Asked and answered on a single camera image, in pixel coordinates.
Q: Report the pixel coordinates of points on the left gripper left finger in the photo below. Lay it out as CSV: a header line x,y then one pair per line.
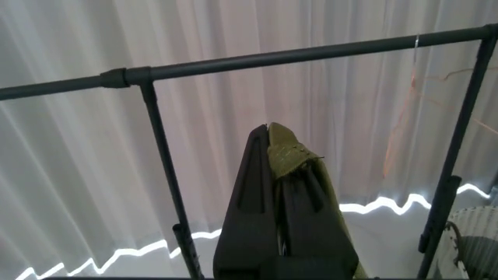
x,y
249,233

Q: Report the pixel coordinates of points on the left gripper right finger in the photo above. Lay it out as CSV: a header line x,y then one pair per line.
x,y
315,241

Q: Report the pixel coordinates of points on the green printed shirt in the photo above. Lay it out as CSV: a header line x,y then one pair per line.
x,y
286,151

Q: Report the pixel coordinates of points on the white laundry basket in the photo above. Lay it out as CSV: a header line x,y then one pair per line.
x,y
474,221

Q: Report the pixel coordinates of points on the black clothes rack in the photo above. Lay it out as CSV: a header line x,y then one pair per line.
x,y
272,58

